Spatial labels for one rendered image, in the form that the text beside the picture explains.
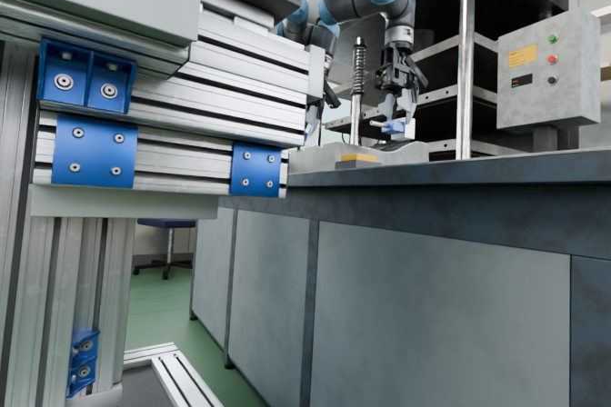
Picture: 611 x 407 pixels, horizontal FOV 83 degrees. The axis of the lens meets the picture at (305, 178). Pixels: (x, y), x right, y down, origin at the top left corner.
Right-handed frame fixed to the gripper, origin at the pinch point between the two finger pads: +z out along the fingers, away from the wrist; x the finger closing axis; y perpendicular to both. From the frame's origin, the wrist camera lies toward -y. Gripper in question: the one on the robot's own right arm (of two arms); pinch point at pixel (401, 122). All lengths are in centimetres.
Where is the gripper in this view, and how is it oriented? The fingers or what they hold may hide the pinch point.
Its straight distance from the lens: 98.4
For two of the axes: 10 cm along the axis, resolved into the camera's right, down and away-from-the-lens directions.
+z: -0.6, 10.0, -0.7
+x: 5.2, -0.3, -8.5
